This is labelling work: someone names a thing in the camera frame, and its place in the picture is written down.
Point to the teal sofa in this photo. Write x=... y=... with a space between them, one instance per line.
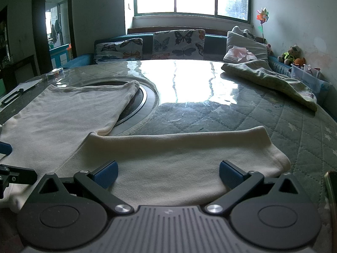
x=81 y=59

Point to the grey pillow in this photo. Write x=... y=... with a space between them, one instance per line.
x=251 y=44

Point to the dark door frame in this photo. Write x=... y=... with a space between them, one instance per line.
x=39 y=18

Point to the white paper sheet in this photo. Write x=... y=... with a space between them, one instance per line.
x=29 y=85

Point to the black pen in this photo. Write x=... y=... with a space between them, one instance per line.
x=31 y=87

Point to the hanging clothes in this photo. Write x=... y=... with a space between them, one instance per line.
x=55 y=30

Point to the cream white pants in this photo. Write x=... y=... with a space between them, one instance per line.
x=158 y=158

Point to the small clear box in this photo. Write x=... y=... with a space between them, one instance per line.
x=54 y=73

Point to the large butterfly print pillow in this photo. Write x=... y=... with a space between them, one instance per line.
x=179 y=43

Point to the small butterfly print pillow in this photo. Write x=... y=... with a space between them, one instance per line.
x=118 y=50

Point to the colourful pinwheel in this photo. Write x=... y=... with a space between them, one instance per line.
x=262 y=15

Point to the teddy bear with green vest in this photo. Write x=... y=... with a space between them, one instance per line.
x=289 y=54

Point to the round black built-in hotplate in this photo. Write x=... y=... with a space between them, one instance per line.
x=148 y=100

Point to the smartphone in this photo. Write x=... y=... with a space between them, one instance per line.
x=331 y=188

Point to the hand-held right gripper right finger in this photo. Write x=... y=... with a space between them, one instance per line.
x=231 y=176

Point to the pink white crumpled bag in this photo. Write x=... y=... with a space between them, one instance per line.
x=237 y=55

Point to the orange plush toy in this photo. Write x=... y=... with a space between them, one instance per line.
x=298 y=62

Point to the white black plush toy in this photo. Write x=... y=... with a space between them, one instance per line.
x=244 y=33

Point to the blue cabinet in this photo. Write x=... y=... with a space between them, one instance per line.
x=59 y=56

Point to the small pink plush toy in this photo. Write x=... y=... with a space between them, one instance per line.
x=269 y=48

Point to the clear plastic storage box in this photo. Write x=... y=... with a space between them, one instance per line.
x=309 y=80

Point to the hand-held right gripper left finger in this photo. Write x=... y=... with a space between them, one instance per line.
x=106 y=175

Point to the green patterned package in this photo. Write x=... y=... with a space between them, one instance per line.
x=263 y=76

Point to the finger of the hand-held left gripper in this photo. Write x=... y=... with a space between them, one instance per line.
x=18 y=176
x=4 y=148

